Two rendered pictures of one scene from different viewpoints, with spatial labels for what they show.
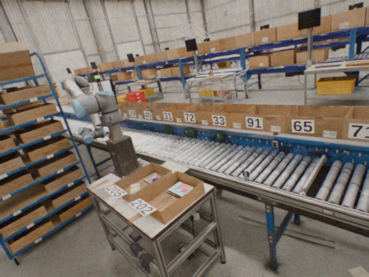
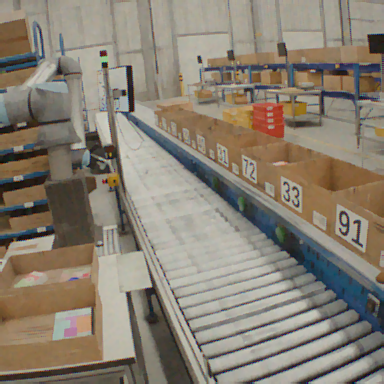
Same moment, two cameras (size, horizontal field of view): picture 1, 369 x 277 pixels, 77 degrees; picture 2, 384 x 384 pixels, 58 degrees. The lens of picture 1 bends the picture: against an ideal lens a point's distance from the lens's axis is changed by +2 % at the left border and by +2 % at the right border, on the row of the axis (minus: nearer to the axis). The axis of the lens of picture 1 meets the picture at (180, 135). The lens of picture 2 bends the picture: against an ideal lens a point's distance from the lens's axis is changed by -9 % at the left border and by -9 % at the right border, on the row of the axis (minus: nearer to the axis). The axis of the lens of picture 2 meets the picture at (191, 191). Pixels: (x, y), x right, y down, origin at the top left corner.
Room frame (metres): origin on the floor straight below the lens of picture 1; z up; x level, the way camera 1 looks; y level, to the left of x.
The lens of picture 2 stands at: (0.81, -0.73, 1.50)
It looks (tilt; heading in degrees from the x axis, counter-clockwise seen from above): 19 degrees down; 28
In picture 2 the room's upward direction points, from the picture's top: 6 degrees counter-clockwise
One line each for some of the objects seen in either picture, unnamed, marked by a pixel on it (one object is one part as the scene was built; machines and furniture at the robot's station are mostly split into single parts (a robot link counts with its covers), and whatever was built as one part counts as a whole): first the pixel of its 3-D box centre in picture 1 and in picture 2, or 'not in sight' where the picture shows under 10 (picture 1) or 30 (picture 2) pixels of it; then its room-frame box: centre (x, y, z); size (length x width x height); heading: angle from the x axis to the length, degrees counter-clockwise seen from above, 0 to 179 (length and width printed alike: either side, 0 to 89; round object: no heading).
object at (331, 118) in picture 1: (317, 120); not in sight; (1.69, -1.11, 0.96); 0.39 x 0.29 x 0.17; 43
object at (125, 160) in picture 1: (123, 154); (71, 208); (1.98, 0.56, 0.91); 0.26 x 0.26 x 0.33; 39
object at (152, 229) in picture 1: (143, 187); (53, 286); (1.61, 0.38, 0.74); 1.00 x 0.58 x 0.03; 39
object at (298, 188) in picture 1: (307, 175); not in sight; (1.34, -0.82, 0.72); 0.52 x 0.05 x 0.05; 133
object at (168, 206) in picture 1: (171, 194); (41, 326); (1.35, 0.14, 0.80); 0.38 x 0.28 x 0.10; 128
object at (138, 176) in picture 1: (144, 182); (48, 276); (1.59, 0.36, 0.80); 0.38 x 0.28 x 0.10; 127
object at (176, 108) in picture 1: (179, 112); (250, 153); (2.84, -0.05, 0.96); 0.39 x 0.29 x 0.17; 43
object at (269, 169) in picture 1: (270, 168); (311, 370); (1.53, -0.64, 0.72); 0.52 x 0.05 x 0.05; 133
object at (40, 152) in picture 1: (46, 146); (26, 162); (2.47, 1.49, 0.99); 0.40 x 0.30 x 0.10; 129
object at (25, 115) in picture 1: (31, 112); not in sight; (2.47, 1.49, 1.39); 0.40 x 0.30 x 0.10; 132
